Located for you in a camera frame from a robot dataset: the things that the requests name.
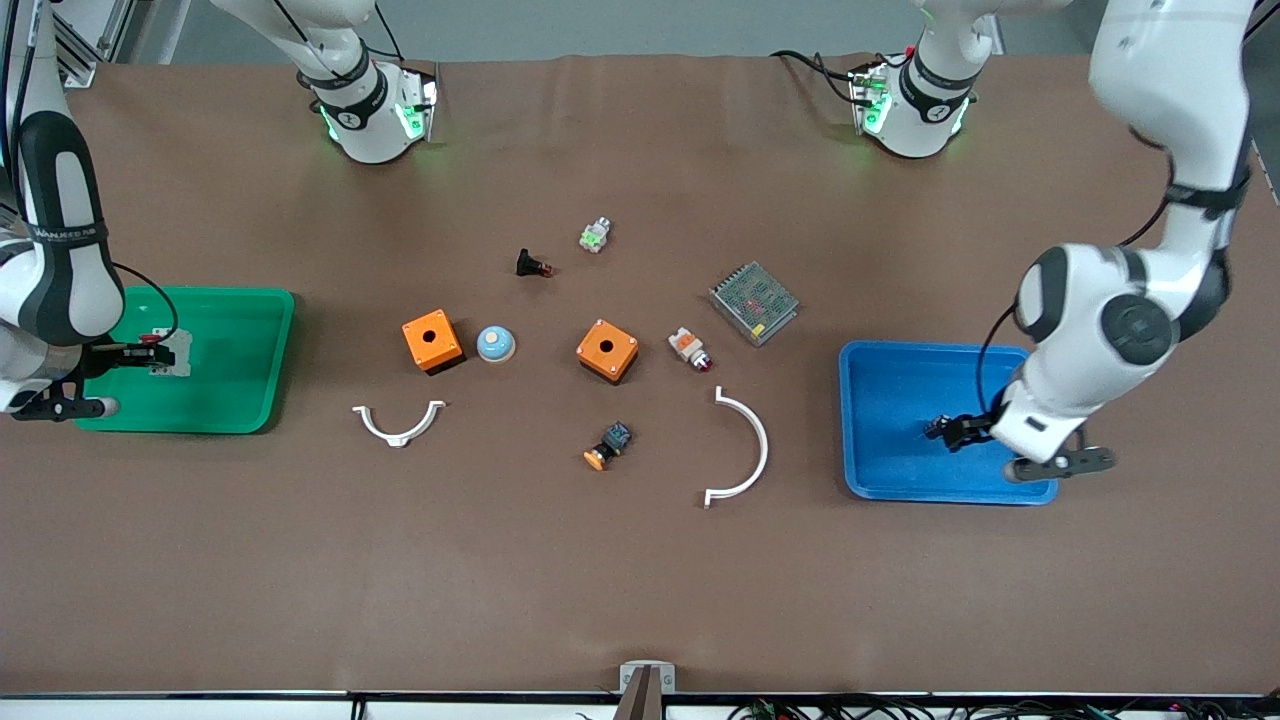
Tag orange button box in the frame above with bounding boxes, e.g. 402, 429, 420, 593
575, 318, 641, 385
402, 309, 466, 376

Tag brown table mat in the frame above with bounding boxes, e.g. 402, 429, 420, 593
0, 52, 1280, 697

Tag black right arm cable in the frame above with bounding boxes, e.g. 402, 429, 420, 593
112, 262, 181, 343

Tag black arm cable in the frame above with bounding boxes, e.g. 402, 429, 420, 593
112, 262, 181, 343
977, 185, 1176, 411

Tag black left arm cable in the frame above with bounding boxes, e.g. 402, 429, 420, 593
977, 185, 1176, 411

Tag green plastic tray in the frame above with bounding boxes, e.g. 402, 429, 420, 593
75, 286, 296, 435

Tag orange head push button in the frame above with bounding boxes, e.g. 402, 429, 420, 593
583, 421, 634, 472

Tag red white indicator lamp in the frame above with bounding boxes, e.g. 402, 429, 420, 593
668, 326, 716, 374

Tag small white curved bracket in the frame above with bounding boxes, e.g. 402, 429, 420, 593
352, 400, 447, 449

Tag metal mesh power supply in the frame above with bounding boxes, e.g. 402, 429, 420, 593
709, 261, 800, 348

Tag blue plastic tray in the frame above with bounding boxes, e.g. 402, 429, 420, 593
838, 340, 1059, 506

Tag black base cable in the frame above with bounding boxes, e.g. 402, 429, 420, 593
770, 48, 916, 106

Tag white red circuit breaker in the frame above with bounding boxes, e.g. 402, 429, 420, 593
148, 327, 193, 379

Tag grey metal clamp bracket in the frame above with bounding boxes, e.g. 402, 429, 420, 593
619, 660, 677, 720

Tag large white curved bracket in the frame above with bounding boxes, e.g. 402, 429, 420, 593
703, 386, 770, 510

